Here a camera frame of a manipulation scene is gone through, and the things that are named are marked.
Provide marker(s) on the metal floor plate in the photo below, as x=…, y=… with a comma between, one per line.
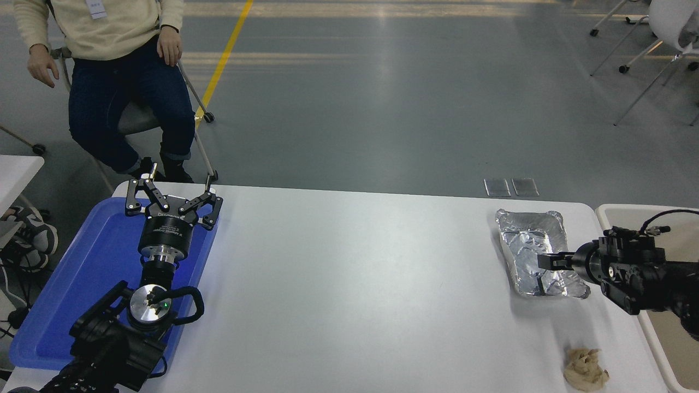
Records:
x=497, y=188
x=525, y=187

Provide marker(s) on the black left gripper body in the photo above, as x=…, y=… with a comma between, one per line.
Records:
x=166, y=232

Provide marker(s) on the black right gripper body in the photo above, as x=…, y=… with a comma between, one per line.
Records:
x=588, y=265

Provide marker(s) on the white shell chair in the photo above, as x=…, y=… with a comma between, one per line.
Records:
x=666, y=22

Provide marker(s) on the grey white sneaker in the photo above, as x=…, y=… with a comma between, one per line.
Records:
x=38, y=232
x=24, y=259

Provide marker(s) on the white name badge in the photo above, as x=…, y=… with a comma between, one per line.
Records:
x=96, y=8

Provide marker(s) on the seated person's right hand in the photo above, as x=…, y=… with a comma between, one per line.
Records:
x=42, y=63

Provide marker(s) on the grey wheeled chair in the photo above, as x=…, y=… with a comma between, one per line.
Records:
x=136, y=117

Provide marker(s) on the seated person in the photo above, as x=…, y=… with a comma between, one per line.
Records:
x=120, y=82

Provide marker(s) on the grey leg with caster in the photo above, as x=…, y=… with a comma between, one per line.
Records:
x=38, y=148

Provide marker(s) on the large pale bin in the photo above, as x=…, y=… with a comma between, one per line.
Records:
x=671, y=360

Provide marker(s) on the seated person's left hand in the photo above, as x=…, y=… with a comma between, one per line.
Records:
x=170, y=46

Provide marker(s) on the blue plastic tray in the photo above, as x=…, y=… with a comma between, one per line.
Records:
x=82, y=262

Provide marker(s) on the black power plug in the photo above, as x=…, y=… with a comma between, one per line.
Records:
x=17, y=317

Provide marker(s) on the silver foil plate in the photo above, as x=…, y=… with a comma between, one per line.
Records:
x=524, y=240

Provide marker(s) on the grey chair leg frame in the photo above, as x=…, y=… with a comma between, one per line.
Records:
x=636, y=20

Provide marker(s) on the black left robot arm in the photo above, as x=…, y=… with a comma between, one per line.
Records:
x=109, y=349

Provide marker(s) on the crumpled tan paper ball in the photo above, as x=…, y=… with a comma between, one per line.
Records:
x=585, y=372

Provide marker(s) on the white side table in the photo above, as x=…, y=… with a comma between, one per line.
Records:
x=16, y=174

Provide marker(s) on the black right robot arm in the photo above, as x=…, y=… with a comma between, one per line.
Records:
x=644, y=273

